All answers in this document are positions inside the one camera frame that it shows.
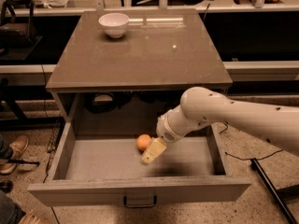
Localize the brown cabinet with counter top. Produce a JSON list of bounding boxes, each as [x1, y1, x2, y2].
[[45, 8, 234, 119]]

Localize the black floor cable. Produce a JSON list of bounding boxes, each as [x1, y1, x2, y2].
[[215, 118, 284, 161]]

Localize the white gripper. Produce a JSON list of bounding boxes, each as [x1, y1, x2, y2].
[[140, 114, 183, 165]]

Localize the black drawer handle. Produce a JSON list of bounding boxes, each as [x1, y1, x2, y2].
[[123, 195, 157, 209]]

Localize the black metal stand leg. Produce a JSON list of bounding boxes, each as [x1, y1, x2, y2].
[[250, 159, 299, 224]]

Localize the orange fruit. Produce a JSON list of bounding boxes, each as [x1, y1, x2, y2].
[[136, 134, 151, 151]]

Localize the open grey top drawer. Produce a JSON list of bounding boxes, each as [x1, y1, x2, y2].
[[27, 91, 251, 207]]

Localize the person's jeans leg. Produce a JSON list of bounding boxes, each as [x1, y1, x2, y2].
[[0, 191, 25, 224]]

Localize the dark chair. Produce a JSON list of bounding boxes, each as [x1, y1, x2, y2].
[[0, 0, 41, 61]]

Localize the white ceramic bowl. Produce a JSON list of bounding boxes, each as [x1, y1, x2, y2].
[[98, 13, 129, 38]]

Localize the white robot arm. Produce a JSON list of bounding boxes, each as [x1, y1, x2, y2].
[[140, 87, 299, 165]]

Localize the tan shoe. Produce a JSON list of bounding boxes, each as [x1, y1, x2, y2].
[[0, 134, 29, 175]]

